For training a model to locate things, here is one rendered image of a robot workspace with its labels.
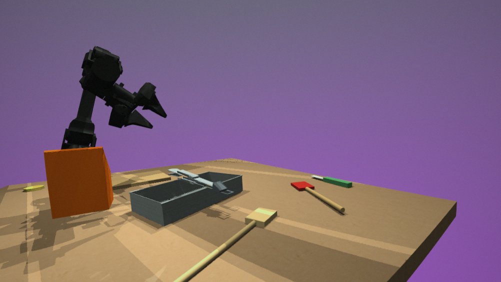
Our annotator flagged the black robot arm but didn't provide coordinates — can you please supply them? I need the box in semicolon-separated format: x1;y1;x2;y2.
61;46;134;150

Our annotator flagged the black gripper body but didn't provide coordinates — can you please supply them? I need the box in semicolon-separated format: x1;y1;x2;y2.
103;82;156;122

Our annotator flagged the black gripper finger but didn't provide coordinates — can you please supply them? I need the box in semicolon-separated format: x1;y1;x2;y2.
142;91;167;118
124;109;153;129

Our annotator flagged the grey rectangular tin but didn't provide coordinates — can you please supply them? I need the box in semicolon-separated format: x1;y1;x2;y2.
129;171;243;226

